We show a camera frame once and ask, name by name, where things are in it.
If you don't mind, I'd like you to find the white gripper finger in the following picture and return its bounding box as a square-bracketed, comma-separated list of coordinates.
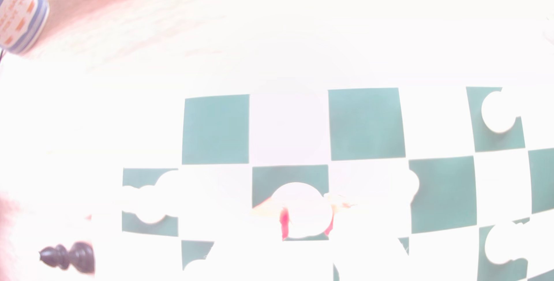
[208, 205, 334, 281]
[325, 195, 412, 281]

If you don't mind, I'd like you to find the white bishop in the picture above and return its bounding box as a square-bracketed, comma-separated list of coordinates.
[481, 91, 518, 134]

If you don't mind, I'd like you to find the blue white labelled can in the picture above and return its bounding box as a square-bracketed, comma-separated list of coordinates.
[0, 0, 50, 55]

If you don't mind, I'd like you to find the green white chess mat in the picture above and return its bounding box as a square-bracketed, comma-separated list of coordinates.
[0, 56, 554, 281]

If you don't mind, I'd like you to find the white pawn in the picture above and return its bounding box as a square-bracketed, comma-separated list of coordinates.
[270, 181, 334, 239]
[123, 185, 170, 224]
[390, 168, 420, 206]
[184, 258, 210, 274]

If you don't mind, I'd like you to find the white knight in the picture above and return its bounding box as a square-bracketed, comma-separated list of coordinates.
[485, 221, 528, 266]

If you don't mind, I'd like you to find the black pawn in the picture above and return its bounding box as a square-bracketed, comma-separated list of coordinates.
[39, 242, 95, 274]

